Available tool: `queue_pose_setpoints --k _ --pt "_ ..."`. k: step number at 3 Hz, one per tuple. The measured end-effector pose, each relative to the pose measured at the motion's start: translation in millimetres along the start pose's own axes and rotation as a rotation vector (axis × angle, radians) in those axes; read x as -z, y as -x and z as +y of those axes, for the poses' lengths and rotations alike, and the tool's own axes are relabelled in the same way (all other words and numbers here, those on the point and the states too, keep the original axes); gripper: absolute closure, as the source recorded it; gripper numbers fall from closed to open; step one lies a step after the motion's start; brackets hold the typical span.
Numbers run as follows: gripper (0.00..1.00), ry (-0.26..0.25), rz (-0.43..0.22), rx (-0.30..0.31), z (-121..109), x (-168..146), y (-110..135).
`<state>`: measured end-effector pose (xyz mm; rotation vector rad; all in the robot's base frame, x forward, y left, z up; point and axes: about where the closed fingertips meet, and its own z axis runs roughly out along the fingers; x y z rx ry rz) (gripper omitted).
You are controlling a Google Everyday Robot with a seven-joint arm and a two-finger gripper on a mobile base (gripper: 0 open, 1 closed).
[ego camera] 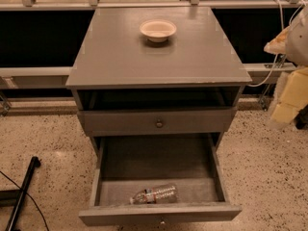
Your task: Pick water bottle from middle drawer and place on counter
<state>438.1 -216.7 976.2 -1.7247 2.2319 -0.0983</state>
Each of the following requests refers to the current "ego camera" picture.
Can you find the beige shallow bowl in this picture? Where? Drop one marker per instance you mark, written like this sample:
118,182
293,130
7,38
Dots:
158,30

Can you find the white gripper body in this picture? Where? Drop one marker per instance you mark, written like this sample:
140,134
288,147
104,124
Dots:
298,45

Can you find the black metal stand leg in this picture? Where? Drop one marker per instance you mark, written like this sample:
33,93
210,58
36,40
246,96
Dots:
15,198

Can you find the clear plastic water bottle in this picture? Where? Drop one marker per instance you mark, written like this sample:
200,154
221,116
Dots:
157,195

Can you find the closed grey upper drawer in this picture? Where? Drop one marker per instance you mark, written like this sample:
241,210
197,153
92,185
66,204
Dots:
143,122

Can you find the open grey bottom drawer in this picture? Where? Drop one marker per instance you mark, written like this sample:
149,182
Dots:
158,179

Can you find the grey wooden cabinet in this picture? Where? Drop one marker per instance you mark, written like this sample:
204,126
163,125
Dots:
120,69

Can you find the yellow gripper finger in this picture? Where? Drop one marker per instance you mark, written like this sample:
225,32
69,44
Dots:
278,44
290,97

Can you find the metal railing frame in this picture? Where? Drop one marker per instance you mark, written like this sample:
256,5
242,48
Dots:
47,35

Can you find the dark box at right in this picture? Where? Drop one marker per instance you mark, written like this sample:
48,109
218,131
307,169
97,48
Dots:
302,118

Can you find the round brass drawer knob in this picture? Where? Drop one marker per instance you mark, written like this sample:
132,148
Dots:
159,124

